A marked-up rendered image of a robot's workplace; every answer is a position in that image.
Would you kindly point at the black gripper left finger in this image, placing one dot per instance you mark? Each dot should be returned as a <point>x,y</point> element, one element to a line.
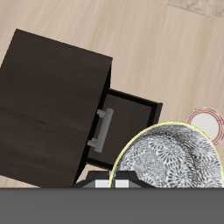
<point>96,178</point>

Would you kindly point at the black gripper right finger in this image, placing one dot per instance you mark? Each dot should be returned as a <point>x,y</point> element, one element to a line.
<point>126,178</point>

